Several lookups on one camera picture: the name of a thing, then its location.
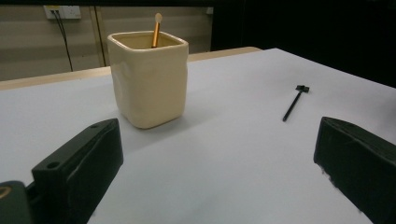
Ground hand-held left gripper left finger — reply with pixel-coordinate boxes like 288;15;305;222
31;118;124;224

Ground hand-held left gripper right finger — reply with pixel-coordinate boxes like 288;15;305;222
313;116;396;224

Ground cream square ceramic cup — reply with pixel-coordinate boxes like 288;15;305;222
106;30;190;130

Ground white table cover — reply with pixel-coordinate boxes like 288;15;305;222
0;47;396;224

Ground black wall cable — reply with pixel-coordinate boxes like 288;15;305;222
50;10;74;73

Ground white wall socket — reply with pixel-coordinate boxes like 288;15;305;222
43;5;82;21

